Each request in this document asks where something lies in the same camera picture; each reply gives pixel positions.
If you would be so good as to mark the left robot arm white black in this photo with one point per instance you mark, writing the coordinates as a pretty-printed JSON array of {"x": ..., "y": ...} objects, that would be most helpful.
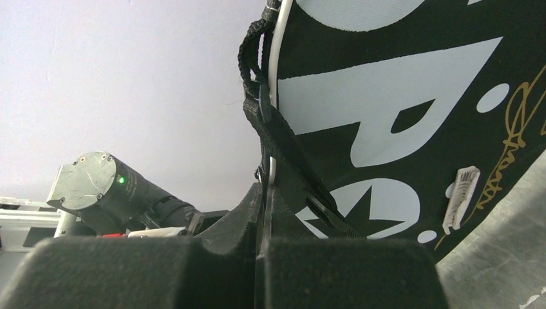
[{"x": 100, "y": 195}]

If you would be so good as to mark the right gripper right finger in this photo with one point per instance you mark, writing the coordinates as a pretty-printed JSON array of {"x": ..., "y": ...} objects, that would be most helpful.
[{"x": 295, "y": 271}]

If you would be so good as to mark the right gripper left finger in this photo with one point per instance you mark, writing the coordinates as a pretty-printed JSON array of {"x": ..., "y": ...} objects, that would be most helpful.
[{"x": 214, "y": 269}]

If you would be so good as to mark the black racket bag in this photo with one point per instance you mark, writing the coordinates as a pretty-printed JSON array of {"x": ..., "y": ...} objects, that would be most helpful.
[{"x": 394, "y": 119}]

